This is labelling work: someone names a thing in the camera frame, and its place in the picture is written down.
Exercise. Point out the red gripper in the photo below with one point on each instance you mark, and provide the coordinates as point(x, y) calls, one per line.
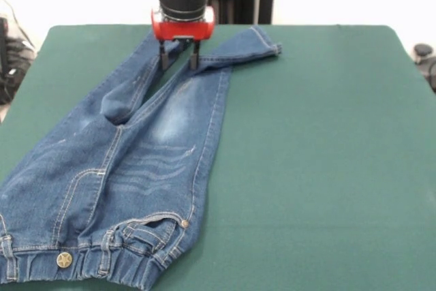
point(184, 30)

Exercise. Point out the blue denim jeans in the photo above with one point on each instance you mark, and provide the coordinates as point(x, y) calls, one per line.
point(119, 168)

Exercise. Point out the dark green table cloth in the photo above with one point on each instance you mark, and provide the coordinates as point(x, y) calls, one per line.
point(340, 168)

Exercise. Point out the black equipment stand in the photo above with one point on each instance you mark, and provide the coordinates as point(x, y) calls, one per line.
point(17, 62)

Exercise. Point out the grey wheeled base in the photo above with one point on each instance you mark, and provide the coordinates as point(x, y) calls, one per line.
point(422, 49)

